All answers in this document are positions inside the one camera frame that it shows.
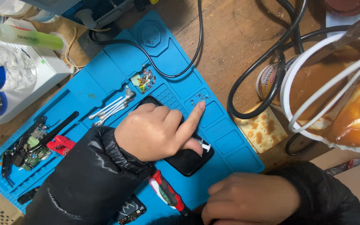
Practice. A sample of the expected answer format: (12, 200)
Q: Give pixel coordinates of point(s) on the person's right hand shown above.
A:
(255, 200)

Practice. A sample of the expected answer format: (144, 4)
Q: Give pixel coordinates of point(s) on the person's left hand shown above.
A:
(142, 134)

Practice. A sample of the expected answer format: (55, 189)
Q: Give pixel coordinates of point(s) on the person's right fingers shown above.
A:
(217, 190)

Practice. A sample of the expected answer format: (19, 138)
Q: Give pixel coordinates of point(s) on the black smartphone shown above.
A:
(186, 161)

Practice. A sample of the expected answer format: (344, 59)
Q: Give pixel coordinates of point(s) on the small white syringe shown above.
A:
(205, 145)

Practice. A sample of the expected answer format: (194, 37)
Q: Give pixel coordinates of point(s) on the red and black screwdriver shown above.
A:
(169, 193)

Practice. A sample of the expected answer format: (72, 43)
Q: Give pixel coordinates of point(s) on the square cracker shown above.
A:
(261, 128)

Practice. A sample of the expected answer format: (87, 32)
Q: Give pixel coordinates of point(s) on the black covered circuit board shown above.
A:
(130, 209)

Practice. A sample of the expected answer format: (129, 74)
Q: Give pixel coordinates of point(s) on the group of tiny screws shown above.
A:
(198, 97)

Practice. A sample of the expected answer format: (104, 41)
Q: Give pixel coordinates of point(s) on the labelled round container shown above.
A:
(267, 81)

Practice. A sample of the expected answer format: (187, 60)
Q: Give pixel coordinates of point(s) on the white cotton swab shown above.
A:
(114, 106)
(117, 109)
(108, 106)
(108, 116)

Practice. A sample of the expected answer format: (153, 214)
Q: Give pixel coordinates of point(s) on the pile of small electronic components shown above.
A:
(145, 80)

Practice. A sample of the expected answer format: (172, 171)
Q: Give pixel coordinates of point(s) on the white bowl with brown sauce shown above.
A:
(339, 103)

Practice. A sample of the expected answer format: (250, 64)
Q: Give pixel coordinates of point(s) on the blue silicone repair mat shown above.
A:
(120, 62)

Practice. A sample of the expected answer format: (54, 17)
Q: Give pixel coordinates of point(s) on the red plastic part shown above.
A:
(60, 145)

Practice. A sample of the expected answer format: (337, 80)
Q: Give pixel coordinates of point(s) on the tiny screws in hexagon recess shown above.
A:
(150, 41)

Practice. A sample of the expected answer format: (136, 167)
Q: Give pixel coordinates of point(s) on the black flat pry tool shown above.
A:
(59, 126)

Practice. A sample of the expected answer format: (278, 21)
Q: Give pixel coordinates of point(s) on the small black phone part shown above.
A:
(28, 196)

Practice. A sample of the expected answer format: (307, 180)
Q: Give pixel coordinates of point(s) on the heap of phone circuit parts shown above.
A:
(31, 150)

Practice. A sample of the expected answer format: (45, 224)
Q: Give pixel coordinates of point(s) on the yellow rubber band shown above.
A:
(68, 50)

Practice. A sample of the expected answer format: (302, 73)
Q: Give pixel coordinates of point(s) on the white box device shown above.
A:
(39, 84)

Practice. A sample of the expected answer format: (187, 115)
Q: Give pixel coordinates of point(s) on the grey microscope stand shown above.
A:
(98, 14)

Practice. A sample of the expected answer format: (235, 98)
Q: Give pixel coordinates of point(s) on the dark red round object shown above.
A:
(348, 6)

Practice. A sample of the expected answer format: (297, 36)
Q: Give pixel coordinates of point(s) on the clear plastic bottle blue label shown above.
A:
(14, 67)

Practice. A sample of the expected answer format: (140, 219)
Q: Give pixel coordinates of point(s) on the green flux bottle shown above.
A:
(27, 37)

